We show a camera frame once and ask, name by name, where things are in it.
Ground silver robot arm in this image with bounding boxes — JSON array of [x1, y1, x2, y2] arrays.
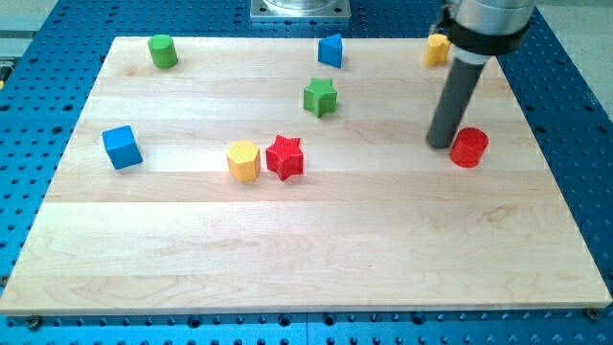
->
[[430, 0, 535, 65]]

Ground red star block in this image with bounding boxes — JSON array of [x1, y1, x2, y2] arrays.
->
[[265, 135, 304, 181]]

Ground yellow hexagon block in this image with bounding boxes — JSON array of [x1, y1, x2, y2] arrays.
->
[[226, 140, 261, 182]]

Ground green star block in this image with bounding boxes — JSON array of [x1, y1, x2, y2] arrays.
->
[[303, 78, 337, 118]]

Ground wooden board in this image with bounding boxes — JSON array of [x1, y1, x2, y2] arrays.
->
[[1, 36, 611, 315]]

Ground blue triangle block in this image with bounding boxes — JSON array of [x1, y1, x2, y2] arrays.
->
[[317, 34, 343, 68]]

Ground red cylinder block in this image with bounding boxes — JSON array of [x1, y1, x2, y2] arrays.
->
[[449, 127, 489, 168]]

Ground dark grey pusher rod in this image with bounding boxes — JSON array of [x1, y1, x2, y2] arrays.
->
[[426, 57, 485, 149]]

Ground green cylinder block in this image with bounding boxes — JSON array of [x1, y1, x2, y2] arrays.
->
[[148, 34, 178, 69]]

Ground blue cube block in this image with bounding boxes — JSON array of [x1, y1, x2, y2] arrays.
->
[[102, 126, 143, 170]]

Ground blue perforated table plate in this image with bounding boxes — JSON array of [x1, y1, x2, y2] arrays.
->
[[1, 1, 612, 344]]

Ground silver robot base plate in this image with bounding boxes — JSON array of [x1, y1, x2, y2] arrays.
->
[[249, 0, 352, 21]]

